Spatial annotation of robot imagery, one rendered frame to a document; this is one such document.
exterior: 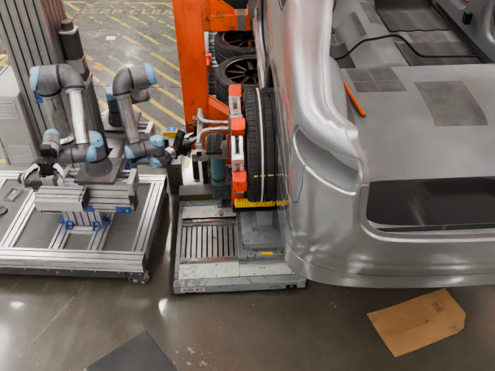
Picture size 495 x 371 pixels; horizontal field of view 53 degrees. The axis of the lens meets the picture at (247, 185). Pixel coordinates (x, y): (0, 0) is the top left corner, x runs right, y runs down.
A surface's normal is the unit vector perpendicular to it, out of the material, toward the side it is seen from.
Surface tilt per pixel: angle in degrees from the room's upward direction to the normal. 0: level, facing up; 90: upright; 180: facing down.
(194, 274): 0
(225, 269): 0
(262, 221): 90
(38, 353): 0
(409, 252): 96
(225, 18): 90
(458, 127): 22
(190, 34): 90
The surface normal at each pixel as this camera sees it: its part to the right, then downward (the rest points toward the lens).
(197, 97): 0.06, 0.65
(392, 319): 0.00, -0.76
